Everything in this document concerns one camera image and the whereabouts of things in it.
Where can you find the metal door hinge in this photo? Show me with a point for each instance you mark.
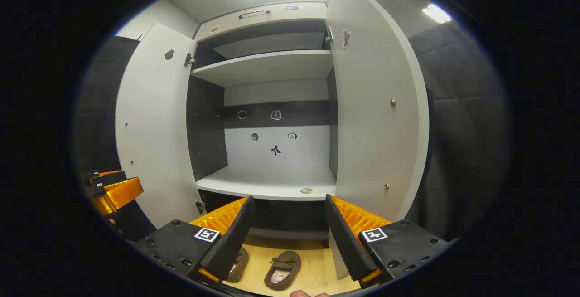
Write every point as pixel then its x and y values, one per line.
pixel 189 59
pixel 200 206
pixel 329 34

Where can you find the brown fuzzy shoe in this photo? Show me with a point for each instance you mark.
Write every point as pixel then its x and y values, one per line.
pixel 283 270
pixel 239 263

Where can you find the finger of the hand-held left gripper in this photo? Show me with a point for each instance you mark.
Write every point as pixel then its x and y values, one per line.
pixel 120 192
pixel 110 172

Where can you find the black quilted curtain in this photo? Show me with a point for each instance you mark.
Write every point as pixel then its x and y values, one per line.
pixel 462 129
pixel 97 106

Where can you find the white cabinet shelf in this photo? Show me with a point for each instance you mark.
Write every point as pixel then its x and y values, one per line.
pixel 272 181
pixel 267 65

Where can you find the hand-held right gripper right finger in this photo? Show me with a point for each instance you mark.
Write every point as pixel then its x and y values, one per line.
pixel 344 242

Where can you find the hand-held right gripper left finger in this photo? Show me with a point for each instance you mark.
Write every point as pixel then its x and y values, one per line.
pixel 235 238

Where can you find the ceiling light panel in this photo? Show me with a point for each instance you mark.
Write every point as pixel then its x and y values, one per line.
pixel 436 13

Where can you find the white cabinet drawer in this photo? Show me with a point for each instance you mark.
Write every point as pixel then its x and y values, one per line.
pixel 272 22

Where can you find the white shoe cabinet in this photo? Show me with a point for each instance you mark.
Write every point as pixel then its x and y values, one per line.
pixel 276 147

